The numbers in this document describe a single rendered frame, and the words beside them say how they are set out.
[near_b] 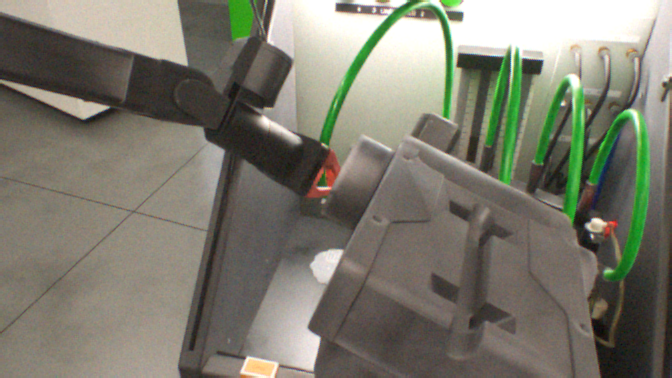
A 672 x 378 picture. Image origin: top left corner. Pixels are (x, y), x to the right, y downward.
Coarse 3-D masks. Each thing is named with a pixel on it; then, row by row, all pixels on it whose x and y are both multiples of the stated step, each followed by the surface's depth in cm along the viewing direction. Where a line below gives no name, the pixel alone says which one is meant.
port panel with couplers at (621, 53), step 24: (576, 24) 93; (600, 24) 92; (624, 24) 91; (648, 24) 90; (576, 48) 93; (600, 48) 94; (624, 48) 93; (600, 72) 97; (624, 72) 96; (552, 96) 101; (624, 96) 98; (600, 120) 102; (600, 144) 104; (552, 168) 109
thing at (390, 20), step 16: (416, 0) 75; (432, 0) 78; (400, 16) 72; (384, 32) 70; (448, 32) 86; (368, 48) 69; (448, 48) 89; (352, 64) 68; (448, 64) 92; (352, 80) 68; (448, 80) 94; (336, 96) 68; (448, 96) 97; (336, 112) 68; (448, 112) 99
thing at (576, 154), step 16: (576, 80) 72; (560, 96) 81; (576, 96) 69; (576, 112) 68; (544, 128) 87; (576, 128) 67; (544, 144) 89; (576, 144) 66; (576, 160) 66; (528, 176) 94; (576, 176) 65; (576, 192) 65
